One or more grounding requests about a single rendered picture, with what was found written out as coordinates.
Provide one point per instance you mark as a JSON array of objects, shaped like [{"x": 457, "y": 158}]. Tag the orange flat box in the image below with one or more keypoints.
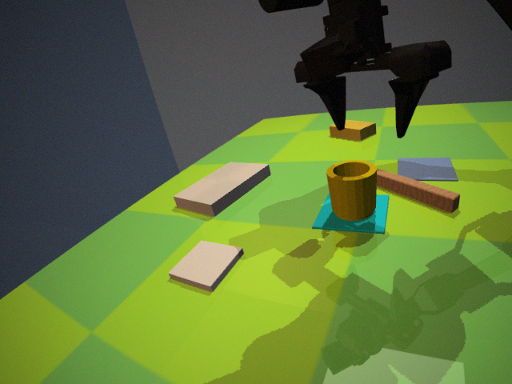
[{"x": 355, "y": 130}]

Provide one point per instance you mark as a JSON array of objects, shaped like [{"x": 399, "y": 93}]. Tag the beige flat rectangular slab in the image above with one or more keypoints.
[{"x": 206, "y": 265}]

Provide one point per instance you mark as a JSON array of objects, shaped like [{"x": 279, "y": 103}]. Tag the beige flat rectangular block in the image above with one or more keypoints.
[{"x": 215, "y": 192}]

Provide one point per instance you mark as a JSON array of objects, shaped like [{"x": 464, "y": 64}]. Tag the yellow-brown cup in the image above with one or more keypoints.
[{"x": 352, "y": 186}]

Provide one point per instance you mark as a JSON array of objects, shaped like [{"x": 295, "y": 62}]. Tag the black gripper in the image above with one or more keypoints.
[{"x": 414, "y": 64}]

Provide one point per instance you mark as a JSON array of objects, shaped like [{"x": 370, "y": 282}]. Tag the brown wooden bar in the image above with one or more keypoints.
[{"x": 428, "y": 194}]

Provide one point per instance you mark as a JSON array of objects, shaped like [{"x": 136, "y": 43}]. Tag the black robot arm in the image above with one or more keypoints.
[{"x": 337, "y": 52}]

